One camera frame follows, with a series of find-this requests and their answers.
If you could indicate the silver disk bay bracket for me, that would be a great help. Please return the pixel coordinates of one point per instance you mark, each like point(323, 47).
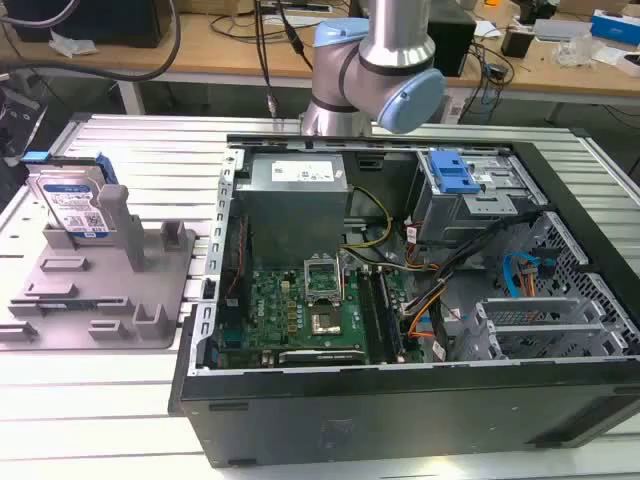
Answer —
point(530, 327)

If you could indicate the grey parts rack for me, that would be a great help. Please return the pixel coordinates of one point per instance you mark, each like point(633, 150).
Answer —
point(100, 280)

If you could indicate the wooden desk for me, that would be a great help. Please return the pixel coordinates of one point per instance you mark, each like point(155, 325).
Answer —
point(250, 55)

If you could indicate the grey power supply unit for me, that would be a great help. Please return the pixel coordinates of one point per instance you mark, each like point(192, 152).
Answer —
point(295, 210)

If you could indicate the hard disk in blue carrier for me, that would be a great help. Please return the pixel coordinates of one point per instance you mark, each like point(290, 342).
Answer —
point(70, 200)

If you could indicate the blue white carton box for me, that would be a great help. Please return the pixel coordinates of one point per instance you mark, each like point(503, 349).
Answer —
point(616, 25)

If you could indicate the black monitor base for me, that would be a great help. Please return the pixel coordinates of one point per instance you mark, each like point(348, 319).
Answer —
point(90, 22)

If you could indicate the blue drive bay latch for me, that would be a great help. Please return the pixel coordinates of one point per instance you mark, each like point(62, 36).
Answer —
point(452, 172)

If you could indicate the green motherboard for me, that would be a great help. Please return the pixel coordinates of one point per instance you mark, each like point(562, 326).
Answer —
point(300, 320)

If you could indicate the CPU socket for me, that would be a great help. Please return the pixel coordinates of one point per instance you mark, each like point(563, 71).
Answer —
point(325, 322)

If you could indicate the black open PC case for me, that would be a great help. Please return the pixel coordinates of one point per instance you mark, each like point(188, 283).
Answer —
point(380, 400)

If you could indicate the small black cube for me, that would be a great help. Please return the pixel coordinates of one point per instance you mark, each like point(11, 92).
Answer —
point(517, 42)

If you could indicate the black box on desk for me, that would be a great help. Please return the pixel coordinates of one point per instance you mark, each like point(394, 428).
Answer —
point(450, 42)

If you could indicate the black RAM slot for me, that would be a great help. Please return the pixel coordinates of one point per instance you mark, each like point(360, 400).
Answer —
point(371, 320)

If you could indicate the metal drive cage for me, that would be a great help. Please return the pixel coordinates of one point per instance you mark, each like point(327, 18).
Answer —
point(465, 205)

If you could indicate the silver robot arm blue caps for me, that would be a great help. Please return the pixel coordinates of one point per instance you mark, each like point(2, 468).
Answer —
point(372, 60)

